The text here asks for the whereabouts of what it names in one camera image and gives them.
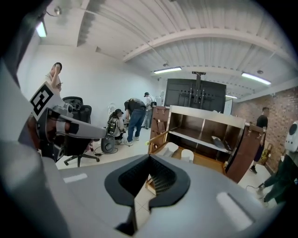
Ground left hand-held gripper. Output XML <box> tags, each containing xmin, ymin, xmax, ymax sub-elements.
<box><xmin>29</xmin><ymin>80</ymin><xmax>108</xmax><ymax>163</ymax></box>

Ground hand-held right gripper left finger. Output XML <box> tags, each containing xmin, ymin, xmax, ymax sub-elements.
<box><xmin>55</xmin><ymin>153</ymin><xmax>151</xmax><ymax>238</ymax></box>

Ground large black television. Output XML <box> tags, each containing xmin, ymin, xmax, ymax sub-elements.
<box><xmin>164</xmin><ymin>78</ymin><xmax>227</xmax><ymax>115</ymax></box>

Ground white round-window backpack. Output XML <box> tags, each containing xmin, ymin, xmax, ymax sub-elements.
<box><xmin>284</xmin><ymin>120</ymin><xmax>298</xmax><ymax>153</ymax></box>

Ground black floor cable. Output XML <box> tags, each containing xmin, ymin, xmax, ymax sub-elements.
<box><xmin>245</xmin><ymin>184</ymin><xmax>265</xmax><ymax>198</ymax></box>

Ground brown housekeeping cart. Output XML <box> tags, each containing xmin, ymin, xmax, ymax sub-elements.
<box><xmin>149</xmin><ymin>105</ymin><xmax>266</xmax><ymax>184</ymax></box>

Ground black television stand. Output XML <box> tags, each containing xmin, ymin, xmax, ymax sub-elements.
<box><xmin>191</xmin><ymin>71</ymin><xmax>207</xmax><ymax>109</ymax></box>

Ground white slipper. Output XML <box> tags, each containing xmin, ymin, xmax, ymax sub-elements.
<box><xmin>163</xmin><ymin>142</ymin><xmax>179</xmax><ymax>157</ymax></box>
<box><xmin>181</xmin><ymin>149</ymin><xmax>195</xmax><ymax>164</ymax></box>

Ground cardboard box yellow tape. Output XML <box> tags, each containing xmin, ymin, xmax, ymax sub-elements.
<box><xmin>260</xmin><ymin>143</ymin><xmax>272</xmax><ymax>166</ymax></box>

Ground black office chair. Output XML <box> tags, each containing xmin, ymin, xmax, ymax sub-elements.
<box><xmin>61</xmin><ymin>96</ymin><xmax>101</xmax><ymax>168</ymax></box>

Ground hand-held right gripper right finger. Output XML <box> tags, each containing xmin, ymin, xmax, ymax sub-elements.
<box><xmin>137</xmin><ymin>154</ymin><xmax>279</xmax><ymax>238</ymax></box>

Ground white upright panel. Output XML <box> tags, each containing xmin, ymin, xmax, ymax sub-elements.
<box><xmin>223</xmin><ymin>98</ymin><xmax>234</xmax><ymax>116</ymax></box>

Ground round dark grey device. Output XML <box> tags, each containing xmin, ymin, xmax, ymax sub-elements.
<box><xmin>101</xmin><ymin>135</ymin><xmax>115</xmax><ymax>154</ymax></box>

